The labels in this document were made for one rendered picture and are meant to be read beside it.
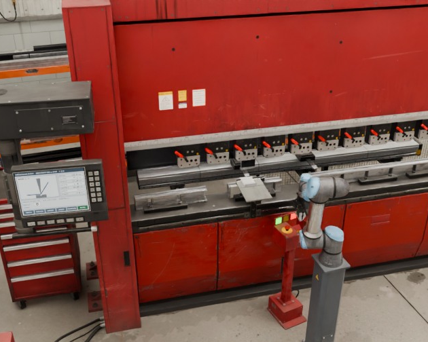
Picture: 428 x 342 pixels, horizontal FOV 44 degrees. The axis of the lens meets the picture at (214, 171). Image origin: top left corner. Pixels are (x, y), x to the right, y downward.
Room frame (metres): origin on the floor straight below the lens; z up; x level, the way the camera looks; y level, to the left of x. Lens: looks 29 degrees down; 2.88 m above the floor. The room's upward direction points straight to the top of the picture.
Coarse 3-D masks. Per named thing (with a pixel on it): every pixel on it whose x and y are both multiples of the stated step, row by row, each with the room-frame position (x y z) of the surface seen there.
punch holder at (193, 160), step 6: (198, 144) 3.12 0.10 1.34; (180, 150) 3.09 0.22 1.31; (186, 150) 3.10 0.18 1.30; (192, 150) 3.11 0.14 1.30; (198, 150) 3.12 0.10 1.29; (186, 156) 3.10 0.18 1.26; (192, 156) 3.11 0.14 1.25; (198, 156) 3.11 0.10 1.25; (180, 162) 3.08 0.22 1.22; (186, 162) 3.09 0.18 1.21; (192, 162) 3.10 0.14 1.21; (198, 162) 3.11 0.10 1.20
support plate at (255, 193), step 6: (258, 180) 3.22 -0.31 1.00; (240, 186) 3.14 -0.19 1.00; (258, 186) 3.14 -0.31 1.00; (264, 186) 3.14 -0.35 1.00; (246, 192) 3.06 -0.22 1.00; (252, 192) 3.06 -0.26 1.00; (258, 192) 3.06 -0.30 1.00; (264, 192) 3.06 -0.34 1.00; (246, 198) 2.98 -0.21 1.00; (252, 198) 2.98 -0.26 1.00; (258, 198) 2.98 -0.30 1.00; (264, 198) 2.98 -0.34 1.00; (270, 198) 2.99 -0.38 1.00
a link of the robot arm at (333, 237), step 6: (330, 228) 2.64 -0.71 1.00; (336, 228) 2.64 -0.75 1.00; (324, 234) 2.59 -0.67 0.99; (330, 234) 2.57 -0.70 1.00; (336, 234) 2.58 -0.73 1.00; (342, 234) 2.59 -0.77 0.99; (324, 240) 2.56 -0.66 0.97; (330, 240) 2.56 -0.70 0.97; (336, 240) 2.56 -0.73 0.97; (342, 240) 2.58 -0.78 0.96; (324, 246) 2.56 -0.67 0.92; (330, 246) 2.56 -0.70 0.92; (336, 246) 2.56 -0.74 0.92; (330, 252) 2.56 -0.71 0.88; (336, 252) 2.56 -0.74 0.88
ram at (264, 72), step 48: (144, 48) 3.04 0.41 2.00; (192, 48) 3.11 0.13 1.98; (240, 48) 3.18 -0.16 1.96; (288, 48) 3.26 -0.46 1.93; (336, 48) 3.34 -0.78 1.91; (384, 48) 3.42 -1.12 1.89; (144, 96) 3.04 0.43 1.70; (240, 96) 3.19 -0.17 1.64; (288, 96) 3.26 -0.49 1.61; (336, 96) 3.35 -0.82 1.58; (384, 96) 3.43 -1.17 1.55; (192, 144) 3.11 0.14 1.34
